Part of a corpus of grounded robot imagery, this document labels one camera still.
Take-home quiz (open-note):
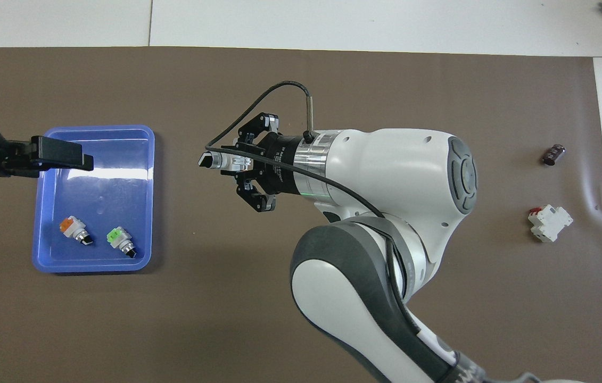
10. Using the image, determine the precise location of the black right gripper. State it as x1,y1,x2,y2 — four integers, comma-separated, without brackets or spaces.
234,112,297,213

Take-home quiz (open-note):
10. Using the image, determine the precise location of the white switch with green cap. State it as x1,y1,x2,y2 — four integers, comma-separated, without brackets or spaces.
198,151,256,173
106,227,138,259

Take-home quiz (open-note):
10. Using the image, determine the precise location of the blue plastic tray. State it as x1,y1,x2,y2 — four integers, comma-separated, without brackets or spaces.
32,125,155,273

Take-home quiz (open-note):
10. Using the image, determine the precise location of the brown table mat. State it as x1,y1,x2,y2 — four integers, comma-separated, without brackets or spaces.
0,47,602,383

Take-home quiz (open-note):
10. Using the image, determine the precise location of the small dark capacitor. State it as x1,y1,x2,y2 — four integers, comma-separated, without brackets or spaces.
541,144,566,166

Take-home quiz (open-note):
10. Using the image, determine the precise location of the white circuit breaker red lever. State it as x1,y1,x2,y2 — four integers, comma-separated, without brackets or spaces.
527,205,574,243

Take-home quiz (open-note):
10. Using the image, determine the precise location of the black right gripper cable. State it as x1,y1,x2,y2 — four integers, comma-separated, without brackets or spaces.
205,81,464,383

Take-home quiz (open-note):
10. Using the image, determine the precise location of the white switch with orange cap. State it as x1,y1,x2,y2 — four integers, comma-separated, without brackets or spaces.
60,215,94,246

